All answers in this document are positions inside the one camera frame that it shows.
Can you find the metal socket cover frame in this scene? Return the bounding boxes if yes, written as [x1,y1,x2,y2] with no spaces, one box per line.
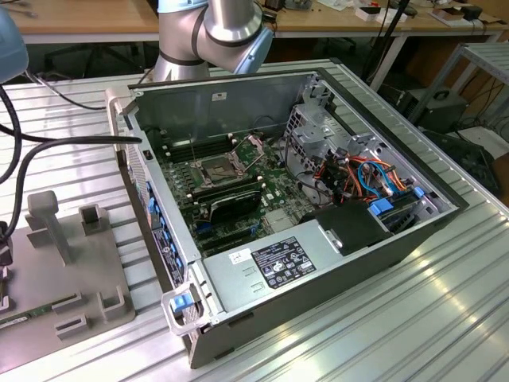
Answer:
[231,134,267,173]

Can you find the black RAM slot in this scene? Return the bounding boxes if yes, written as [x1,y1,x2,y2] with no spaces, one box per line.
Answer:
[165,139,238,157]
[161,134,235,151]
[185,174,263,199]
[192,181,266,205]

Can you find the black expansion card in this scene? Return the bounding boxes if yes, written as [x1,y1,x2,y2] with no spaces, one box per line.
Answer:
[206,189,264,224]

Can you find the green motherboard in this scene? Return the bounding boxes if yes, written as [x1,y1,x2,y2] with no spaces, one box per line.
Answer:
[153,127,319,259]

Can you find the silver chipset heatsink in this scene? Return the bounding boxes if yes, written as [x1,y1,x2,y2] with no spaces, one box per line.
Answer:
[263,208,294,232]

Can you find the silver metal drive cage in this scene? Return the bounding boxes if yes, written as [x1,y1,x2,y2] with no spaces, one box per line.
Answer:
[284,101,383,168]

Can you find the silver power supply unit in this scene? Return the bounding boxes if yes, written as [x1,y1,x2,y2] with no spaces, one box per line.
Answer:
[200,220,347,316]

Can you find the black plastic shroud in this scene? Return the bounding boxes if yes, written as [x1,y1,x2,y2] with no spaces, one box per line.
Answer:
[297,201,393,255]

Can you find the hard disk in blue carrier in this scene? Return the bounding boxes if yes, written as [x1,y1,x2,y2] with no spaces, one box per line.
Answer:
[367,185,437,236]

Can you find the open grey PC case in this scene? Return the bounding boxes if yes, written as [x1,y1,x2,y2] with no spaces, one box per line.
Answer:
[103,68,470,370]

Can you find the wooden desk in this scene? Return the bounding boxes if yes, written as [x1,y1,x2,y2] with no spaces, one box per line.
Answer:
[0,0,160,45]
[274,0,507,91]

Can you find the white box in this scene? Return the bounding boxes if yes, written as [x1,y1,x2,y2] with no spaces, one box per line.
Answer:
[356,6,409,24]

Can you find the black flat panel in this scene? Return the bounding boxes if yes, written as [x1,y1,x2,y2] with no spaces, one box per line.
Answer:
[423,129,503,196]

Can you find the black pole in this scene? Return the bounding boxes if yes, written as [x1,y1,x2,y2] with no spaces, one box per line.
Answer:
[365,0,410,80]

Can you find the grey parts rack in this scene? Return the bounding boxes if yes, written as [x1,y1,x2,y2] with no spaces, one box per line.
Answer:
[0,189,137,373]

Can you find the brown cardboard box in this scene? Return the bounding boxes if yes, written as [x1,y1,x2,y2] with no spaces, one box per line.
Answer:
[429,7,467,28]

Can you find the green RAM stick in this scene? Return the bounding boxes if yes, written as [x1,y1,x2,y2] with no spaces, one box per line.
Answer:
[0,304,55,330]

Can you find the grey wire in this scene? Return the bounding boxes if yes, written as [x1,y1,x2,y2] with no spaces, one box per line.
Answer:
[282,133,331,204]

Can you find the orange power wires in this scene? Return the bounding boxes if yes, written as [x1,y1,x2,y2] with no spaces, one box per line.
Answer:
[313,154,361,202]

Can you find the blue data wire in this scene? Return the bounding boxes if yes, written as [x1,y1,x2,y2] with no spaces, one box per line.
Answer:
[356,158,398,200]

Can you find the pale grey case handle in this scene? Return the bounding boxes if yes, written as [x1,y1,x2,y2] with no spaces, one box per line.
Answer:
[161,284,208,337]
[103,85,136,154]

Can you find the black camera cable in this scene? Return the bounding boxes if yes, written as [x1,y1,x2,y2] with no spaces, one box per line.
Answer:
[0,85,143,240]

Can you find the black case with handle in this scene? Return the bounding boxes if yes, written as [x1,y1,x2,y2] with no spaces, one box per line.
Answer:
[403,89,468,132]

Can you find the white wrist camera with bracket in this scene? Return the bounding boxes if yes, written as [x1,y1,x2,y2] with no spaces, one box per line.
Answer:
[0,220,15,278]

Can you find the grey metal frame table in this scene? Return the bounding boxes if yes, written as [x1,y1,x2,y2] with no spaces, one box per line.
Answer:
[409,41,509,124]

